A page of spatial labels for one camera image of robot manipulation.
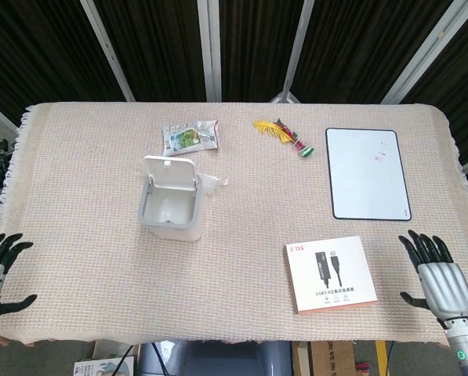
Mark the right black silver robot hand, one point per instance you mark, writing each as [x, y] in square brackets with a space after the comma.
[445, 284]

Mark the white lidded trash bin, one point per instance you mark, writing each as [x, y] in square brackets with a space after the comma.
[171, 229]

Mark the white plastic container lid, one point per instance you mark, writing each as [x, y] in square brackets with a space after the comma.
[171, 172]

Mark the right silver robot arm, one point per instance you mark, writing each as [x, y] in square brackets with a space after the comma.
[466, 344]

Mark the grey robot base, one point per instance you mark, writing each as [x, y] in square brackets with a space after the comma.
[222, 358]

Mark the beige woven tablecloth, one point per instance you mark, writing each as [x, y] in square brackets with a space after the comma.
[100, 282]

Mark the brown cardboard box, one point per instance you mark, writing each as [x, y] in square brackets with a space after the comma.
[335, 358]

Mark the white board with black rim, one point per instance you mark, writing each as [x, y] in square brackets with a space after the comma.
[367, 174]

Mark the printed book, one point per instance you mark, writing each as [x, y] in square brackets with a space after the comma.
[100, 368]

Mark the colourful feather shuttlecock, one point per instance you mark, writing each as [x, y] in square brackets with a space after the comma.
[280, 132]

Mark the clear plastic bag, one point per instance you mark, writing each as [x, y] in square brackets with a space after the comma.
[213, 184]

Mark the silver snack packet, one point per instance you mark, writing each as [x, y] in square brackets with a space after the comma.
[188, 138]

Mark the yellow metal post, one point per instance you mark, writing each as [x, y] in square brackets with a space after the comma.
[381, 358]

